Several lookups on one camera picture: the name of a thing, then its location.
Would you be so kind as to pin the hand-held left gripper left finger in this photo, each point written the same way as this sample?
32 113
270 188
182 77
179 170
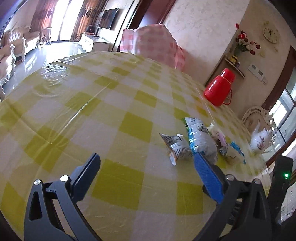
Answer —
89 166

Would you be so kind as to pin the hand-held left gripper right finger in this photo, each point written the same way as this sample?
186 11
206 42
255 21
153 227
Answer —
208 178

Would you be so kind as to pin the large blue white snack packet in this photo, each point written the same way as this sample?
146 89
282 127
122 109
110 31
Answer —
203 141

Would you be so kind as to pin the grey black-print snack packet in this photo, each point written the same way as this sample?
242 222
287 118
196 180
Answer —
179 148

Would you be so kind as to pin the white floral teapot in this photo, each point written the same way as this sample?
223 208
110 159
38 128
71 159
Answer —
260 140

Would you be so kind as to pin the yellow checked tablecloth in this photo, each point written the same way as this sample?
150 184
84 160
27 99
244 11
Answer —
92 111

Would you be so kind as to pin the green white snack packet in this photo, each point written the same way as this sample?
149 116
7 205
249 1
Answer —
194 122

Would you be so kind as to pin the white ornate chair back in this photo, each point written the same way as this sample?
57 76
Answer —
251 114

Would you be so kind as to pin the glass panel door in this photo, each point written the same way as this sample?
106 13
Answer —
284 104

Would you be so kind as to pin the red thermos jug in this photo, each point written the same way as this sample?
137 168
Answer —
217 89

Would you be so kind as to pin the yellow black jar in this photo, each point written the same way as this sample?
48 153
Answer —
233 59

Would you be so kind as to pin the white television cabinet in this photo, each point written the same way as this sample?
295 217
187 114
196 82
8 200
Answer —
94 42

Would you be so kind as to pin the ornate beige armchair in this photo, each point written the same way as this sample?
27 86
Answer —
7 67

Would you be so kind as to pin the pink checked food cover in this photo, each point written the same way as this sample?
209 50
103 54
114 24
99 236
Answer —
150 44

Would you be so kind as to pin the dark round ornament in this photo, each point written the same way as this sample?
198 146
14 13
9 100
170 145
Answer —
90 29

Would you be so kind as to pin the ornate beige sofa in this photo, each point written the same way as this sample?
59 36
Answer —
27 38

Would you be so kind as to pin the red flower bouquet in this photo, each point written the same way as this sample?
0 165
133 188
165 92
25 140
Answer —
242 37

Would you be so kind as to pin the flat screen television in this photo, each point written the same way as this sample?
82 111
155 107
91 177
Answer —
107 19

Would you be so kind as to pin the brown patterned curtain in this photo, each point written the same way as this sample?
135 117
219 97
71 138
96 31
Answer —
85 16
44 18

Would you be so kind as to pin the white wall socket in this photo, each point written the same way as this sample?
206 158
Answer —
265 80

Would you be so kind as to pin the wooden wall shelf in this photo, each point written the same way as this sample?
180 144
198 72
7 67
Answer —
235 68

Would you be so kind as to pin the white wall control panel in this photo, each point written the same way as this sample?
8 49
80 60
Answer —
256 70

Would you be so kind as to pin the round wall clock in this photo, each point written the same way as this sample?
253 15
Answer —
270 33

